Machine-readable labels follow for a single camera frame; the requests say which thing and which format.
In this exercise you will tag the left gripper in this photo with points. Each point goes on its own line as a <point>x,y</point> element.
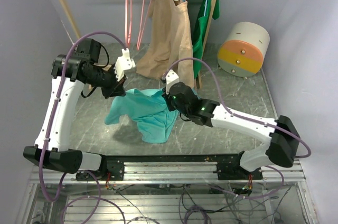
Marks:
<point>116,89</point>

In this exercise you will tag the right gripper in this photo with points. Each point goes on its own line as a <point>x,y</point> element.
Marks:
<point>166,96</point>

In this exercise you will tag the teal t shirt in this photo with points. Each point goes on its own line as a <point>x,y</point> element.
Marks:
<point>148,109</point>

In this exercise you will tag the pink wire hanger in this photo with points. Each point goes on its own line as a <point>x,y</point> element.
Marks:
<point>142,24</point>

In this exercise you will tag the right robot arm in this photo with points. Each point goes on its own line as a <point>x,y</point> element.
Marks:
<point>278,137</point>

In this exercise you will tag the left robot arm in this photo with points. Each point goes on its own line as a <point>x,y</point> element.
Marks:
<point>70,73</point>

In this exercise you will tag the beige hanging shirt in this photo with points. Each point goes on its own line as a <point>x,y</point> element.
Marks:
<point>170,41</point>

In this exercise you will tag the pink hanger on rack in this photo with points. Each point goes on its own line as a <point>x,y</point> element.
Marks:
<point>128,21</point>

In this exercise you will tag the green hanging shirt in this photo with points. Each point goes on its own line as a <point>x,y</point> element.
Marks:
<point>199,32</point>

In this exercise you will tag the round drawer cabinet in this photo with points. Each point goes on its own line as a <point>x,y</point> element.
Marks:
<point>243,52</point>

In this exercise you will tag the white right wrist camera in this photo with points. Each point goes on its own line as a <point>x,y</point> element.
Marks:
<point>170,78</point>

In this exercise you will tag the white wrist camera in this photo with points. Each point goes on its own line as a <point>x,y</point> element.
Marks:
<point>170,78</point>
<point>123,63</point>

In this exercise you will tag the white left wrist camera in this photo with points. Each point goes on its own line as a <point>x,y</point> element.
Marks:
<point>123,63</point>

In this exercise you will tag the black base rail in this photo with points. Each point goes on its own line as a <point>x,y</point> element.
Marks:
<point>201,167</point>

